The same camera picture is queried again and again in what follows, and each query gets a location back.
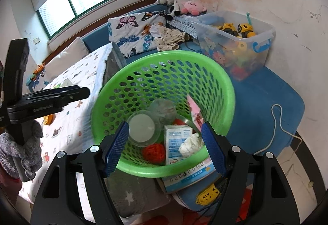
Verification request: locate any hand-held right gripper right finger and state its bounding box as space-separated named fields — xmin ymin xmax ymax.
xmin=201 ymin=121 xmax=300 ymax=225

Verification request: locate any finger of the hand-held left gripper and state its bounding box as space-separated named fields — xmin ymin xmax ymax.
xmin=7 ymin=91 xmax=91 ymax=128
xmin=25 ymin=85 xmax=91 ymax=99

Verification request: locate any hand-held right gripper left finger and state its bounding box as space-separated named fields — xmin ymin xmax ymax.
xmin=30 ymin=121 xmax=130 ymax=225

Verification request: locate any white tissue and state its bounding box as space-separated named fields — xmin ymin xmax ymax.
xmin=179 ymin=134 xmax=204 ymax=158

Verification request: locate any clear plastic bowl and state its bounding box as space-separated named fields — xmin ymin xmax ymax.
xmin=127 ymin=110 xmax=162 ymax=148

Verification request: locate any blue white milk carton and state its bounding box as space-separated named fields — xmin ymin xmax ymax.
xmin=164 ymin=125 xmax=193 ymax=166

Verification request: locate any pink package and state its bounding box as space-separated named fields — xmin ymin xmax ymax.
xmin=187 ymin=95 xmax=205 ymax=126

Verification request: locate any clear plastic bag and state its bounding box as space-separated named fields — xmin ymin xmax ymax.
xmin=149 ymin=98 xmax=177 ymax=123

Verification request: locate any green plastic basket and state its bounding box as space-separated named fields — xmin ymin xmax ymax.
xmin=91 ymin=51 xmax=236 ymax=179

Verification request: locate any small orange toy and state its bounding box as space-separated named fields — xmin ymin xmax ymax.
xmin=43 ymin=113 xmax=55 ymax=126

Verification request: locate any small butterfly pillow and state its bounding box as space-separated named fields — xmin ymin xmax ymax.
xmin=26 ymin=75 xmax=44 ymax=92

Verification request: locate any printed blanket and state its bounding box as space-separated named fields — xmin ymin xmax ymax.
xmin=18 ymin=43 xmax=129 ymax=205

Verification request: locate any orange plush toy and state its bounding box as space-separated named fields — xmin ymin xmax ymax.
xmin=32 ymin=63 xmax=47 ymax=78

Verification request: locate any beige pillow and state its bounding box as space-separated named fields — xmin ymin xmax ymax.
xmin=45 ymin=37 xmax=89 ymax=79

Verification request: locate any blue white flat box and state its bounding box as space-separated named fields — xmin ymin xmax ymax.
xmin=161 ymin=161 xmax=222 ymax=194

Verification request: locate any yellow power strip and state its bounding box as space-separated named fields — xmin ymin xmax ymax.
xmin=196 ymin=184 xmax=221 ymax=205

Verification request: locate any grey star cushion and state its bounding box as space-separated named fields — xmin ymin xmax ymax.
xmin=104 ymin=171 xmax=180 ymax=219

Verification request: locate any blue sofa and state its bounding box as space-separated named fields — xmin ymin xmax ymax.
xmin=81 ymin=4 xmax=305 ymax=161

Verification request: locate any large butterfly pillow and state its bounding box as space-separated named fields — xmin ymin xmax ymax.
xmin=108 ymin=10 xmax=167 ymax=59

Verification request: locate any clear storage box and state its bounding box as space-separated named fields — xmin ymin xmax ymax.
xmin=190 ymin=11 xmax=276 ymax=82

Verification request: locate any beige patterned cloth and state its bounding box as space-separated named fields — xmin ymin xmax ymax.
xmin=150 ymin=24 xmax=190 ymax=51

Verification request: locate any yellow toy truck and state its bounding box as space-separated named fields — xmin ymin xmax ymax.
xmin=217 ymin=23 xmax=239 ymax=36
xmin=237 ymin=23 xmax=257 ymax=40

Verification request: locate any blue white patterned mat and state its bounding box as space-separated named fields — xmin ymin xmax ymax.
xmin=166 ymin=15 xmax=203 ymax=38

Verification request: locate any pink plush toy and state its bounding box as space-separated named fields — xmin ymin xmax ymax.
xmin=181 ymin=0 xmax=207 ymax=15

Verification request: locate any white cable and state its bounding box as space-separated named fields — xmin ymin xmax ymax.
xmin=252 ymin=104 xmax=303 ymax=156

